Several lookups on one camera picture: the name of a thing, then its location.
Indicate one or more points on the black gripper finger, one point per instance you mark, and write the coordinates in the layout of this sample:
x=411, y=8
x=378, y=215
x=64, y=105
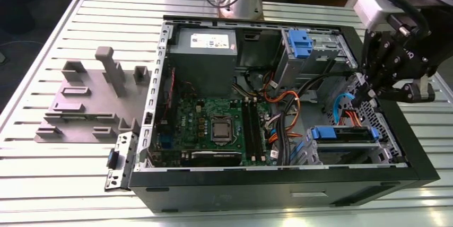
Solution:
x=410, y=91
x=368, y=86

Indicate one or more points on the hard disk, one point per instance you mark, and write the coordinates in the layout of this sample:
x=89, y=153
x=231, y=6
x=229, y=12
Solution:
x=322, y=133

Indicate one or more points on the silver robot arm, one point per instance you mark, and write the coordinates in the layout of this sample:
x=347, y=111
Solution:
x=243, y=4

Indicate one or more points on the silver disk bay cage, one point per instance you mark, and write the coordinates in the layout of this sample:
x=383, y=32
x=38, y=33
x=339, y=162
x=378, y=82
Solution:
x=346, y=145

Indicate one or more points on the grey optical drive bay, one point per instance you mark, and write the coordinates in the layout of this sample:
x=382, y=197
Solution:
x=300, y=70

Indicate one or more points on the blue plastic drive latch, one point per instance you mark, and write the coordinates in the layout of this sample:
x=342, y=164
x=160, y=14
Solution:
x=300, y=44

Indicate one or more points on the black RAM slot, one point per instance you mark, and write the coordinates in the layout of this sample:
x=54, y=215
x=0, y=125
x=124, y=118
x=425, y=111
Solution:
x=249, y=131

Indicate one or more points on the silver CPU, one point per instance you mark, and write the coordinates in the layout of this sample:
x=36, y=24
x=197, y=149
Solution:
x=223, y=129

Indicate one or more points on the CPU socket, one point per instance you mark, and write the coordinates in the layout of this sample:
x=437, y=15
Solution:
x=223, y=142

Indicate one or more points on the grey power supply unit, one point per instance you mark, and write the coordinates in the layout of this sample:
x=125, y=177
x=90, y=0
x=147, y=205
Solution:
x=201, y=73

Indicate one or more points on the green motherboard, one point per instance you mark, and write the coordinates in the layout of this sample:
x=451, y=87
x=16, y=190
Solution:
x=191, y=110

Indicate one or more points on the black PC case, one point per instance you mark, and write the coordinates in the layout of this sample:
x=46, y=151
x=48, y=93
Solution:
x=247, y=190

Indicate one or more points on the black graphics card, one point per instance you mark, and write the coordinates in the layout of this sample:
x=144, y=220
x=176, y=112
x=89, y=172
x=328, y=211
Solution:
x=212, y=159

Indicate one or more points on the grey parts rack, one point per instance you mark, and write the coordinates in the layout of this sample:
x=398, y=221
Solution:
x=98, y=105

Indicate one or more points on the green RAM stick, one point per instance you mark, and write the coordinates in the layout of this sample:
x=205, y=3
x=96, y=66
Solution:
x=76, y=118

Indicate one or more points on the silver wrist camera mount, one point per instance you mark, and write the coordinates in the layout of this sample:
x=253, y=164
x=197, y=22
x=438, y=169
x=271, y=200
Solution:
x=374, y=9

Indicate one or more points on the silver slot bracket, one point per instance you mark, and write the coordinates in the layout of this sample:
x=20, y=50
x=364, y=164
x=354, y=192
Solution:
x=123, y=142

